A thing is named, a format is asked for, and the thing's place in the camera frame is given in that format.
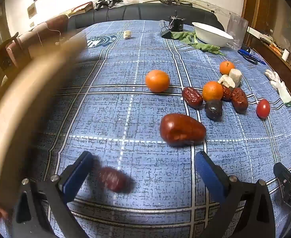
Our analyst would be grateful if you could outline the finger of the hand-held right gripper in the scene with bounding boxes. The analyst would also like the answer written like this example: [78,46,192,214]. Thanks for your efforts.
[273,163,291,194]

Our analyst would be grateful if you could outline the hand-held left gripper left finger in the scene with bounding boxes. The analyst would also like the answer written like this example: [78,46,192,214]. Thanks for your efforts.
[13,151,94,238]

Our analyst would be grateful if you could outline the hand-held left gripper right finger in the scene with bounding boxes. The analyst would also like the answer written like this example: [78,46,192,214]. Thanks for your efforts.
[194,151,276,238]

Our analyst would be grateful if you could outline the small dark red date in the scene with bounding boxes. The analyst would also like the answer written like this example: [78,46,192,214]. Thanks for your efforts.
[97,167,134,193]

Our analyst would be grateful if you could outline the large smooth red date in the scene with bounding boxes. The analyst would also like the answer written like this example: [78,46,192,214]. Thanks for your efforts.
[160,113,207,147]

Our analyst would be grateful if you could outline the dark purple round fruit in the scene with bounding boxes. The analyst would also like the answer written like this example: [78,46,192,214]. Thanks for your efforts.
[205,100,223,121]

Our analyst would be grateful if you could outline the red cherry tomato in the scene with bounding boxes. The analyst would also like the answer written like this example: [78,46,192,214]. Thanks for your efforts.
[256,99,271,119]

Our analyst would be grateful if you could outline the wrinkled red date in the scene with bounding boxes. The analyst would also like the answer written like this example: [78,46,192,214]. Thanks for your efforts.
[231,87,249,111]
[182,87,204,109]

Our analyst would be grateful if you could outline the orange tangerine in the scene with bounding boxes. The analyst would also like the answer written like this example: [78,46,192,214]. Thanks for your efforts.
[145,70,170,93]
[219,61,235,75]
[202,81,224,102]

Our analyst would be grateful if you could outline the shallow cardboard box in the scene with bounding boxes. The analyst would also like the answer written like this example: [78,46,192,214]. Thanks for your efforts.
[0,38,87,220]

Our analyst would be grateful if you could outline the blue plaid tablecloth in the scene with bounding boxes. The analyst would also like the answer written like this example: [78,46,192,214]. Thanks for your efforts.
[0,20,291,238]

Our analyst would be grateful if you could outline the white work glove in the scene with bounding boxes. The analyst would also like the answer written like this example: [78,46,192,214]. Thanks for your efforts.
[264,69,291,107]

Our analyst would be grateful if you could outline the green cloth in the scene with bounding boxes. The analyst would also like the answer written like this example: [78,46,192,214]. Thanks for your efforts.
[170,31,227,56]

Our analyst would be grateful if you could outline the white bowl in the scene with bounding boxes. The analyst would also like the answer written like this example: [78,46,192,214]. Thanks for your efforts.
[192,22,234,48]

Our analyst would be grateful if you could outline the wooden sideboard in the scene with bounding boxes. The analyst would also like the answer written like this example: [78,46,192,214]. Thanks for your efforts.
[243,0,291,127]

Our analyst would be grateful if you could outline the brown padded chair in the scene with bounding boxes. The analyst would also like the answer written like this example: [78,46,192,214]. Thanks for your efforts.
[6,14,69,60]

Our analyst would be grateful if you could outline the clear plastic container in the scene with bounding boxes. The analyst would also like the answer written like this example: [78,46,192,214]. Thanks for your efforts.
[226,13,249,49]

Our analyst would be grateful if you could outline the black box device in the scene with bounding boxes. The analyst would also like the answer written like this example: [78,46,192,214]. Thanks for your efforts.
[168,11,186,32]

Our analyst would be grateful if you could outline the red-edged book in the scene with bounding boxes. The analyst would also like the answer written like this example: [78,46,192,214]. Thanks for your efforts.
[68,2,94,16]

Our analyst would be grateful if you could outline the black leather sofa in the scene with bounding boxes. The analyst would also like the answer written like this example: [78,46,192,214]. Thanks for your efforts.
[67,3,226,31]

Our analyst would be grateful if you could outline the blue-handled scissors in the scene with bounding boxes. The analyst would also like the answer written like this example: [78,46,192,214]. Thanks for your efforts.
[237,49,266,65]

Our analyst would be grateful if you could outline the white cable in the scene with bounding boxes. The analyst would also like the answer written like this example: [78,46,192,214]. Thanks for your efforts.
[34,22,63,46]

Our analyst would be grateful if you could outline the small wall plaque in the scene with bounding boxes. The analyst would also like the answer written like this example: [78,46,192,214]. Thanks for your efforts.
[27,2,37,19]

